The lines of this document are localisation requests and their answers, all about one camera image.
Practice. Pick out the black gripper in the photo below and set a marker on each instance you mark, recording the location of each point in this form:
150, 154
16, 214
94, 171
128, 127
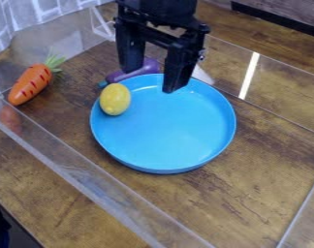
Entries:
165, 23

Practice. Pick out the purple toy eggplant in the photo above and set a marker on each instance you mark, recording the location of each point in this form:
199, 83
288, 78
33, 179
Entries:
150, 67

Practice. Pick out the blue round tray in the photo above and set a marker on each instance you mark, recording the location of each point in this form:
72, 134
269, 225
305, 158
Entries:
169, 133

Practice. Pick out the yellow toy lemon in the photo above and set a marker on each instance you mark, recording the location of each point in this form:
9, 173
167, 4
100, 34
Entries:
114, 99

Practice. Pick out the orange toy carrot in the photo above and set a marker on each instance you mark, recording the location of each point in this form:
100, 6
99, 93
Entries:
33, 80

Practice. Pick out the white checkered curtain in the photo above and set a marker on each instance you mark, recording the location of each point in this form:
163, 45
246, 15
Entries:
23, 13

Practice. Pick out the clear acrylic enclosure wall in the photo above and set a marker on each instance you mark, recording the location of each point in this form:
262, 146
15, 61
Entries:
78, 200

